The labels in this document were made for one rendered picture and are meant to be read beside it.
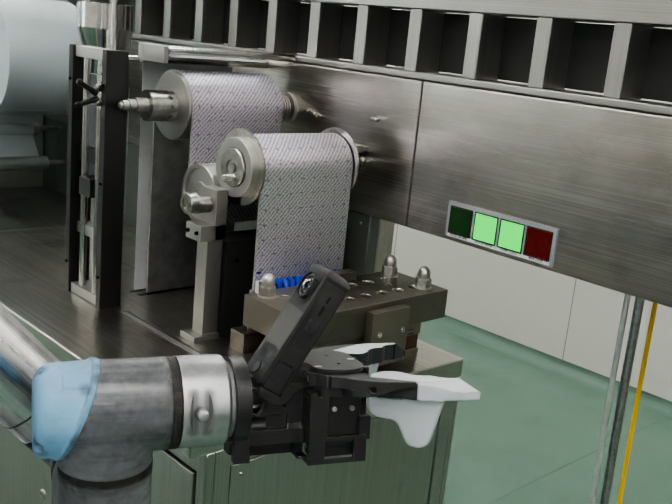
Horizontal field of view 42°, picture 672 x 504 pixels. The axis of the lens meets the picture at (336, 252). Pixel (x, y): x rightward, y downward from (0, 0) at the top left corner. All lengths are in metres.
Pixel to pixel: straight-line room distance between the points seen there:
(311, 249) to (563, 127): 0.55
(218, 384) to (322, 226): 1.10
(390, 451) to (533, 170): 0.60
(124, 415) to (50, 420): 0.05
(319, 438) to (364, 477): 0.98
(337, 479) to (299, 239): 0.47
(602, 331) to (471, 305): 0.78
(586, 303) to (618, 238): 2.82
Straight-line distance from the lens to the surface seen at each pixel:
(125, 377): 0.70
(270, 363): 0.73
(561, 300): 4.42
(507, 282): 4.59
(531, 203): 1.62
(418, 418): 0.74
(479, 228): 1.69
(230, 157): 1.69
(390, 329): 1.68
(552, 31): 1.62
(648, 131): 1.51
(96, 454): 0.71
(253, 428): 0.75
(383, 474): 1.76
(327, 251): 1.81
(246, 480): 1.51
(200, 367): 0.72
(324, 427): 0.74
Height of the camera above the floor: 1.52
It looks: 14 degrees down
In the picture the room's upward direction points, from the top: 6 degrees clockwise
